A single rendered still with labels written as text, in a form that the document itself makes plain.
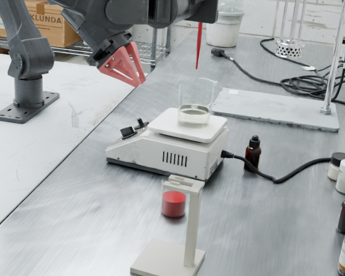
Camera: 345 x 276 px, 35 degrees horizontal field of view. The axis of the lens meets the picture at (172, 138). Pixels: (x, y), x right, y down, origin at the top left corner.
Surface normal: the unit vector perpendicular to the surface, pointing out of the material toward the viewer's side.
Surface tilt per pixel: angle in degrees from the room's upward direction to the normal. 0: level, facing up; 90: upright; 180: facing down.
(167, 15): 91
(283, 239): 0
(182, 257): 0
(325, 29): 90
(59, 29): 92
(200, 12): 91
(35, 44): 54
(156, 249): 0
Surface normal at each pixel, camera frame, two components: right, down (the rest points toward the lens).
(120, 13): 0.33, 0.38
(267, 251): 0.07, -0.92
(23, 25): 0.65, -0.29
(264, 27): -0.22, 0.36
